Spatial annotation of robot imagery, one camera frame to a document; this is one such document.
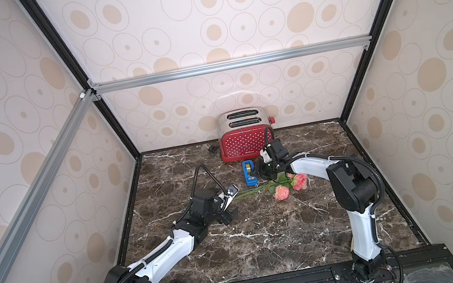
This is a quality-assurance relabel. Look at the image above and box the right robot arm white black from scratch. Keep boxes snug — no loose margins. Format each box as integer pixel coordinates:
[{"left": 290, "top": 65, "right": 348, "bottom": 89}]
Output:
[{"left": 258, "top": 139, "right": 386, "bottom": 283}]

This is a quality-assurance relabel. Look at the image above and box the red polka dot toaster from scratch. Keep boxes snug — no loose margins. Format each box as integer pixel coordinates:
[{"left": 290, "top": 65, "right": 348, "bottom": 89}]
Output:
[{"left": 218, "top": 107, "right": 276, "bottom": 163}]

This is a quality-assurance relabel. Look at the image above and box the black toaster plug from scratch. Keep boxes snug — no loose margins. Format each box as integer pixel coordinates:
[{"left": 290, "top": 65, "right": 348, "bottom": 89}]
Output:
[{"left": 208, "top": 145, "right": 220, "bottom": 153}]

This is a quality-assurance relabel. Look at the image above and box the silver aluminium rail back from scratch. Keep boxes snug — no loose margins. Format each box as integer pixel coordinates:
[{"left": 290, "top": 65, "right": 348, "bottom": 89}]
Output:
[{"left": 93, "top": 34, "right": 372, "bottom": 95}]

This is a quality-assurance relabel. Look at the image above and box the silver aluminium rail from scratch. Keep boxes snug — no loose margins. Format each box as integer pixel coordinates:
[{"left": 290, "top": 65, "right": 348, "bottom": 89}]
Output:
[
  {"left": 93, "top": 34, "right": 372, "bottom": 95},
  {"left": 0, "top": 89, "right": 96, "bottom": 283}
]

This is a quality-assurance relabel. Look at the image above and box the silver aluminium rail left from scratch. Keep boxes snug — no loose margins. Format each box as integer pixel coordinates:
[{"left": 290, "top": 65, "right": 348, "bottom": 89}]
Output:
[{"left": 0, "top": 89, "right": 96, "bottom": 283}]

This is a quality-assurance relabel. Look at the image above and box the black corner frame post right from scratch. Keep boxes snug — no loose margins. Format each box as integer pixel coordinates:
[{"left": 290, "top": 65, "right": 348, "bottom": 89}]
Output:
[{"left": 318, "top": 0, "right": 453, "bottom": 124}]

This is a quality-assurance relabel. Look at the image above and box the black corner frame post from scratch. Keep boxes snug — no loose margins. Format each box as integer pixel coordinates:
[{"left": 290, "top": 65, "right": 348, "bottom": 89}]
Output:
[
  {"left": 318, "top": 0, "right": 453, "bottom": 124},
  {"left": 16, "top": 0, "right": 143, "bottom": 176}
]

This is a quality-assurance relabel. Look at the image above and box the black corner frame post left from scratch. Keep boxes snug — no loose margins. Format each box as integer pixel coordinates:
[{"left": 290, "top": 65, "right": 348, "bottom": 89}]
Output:
[{"left": 16, "top": 0, "right": 143, "bottom": 176}]

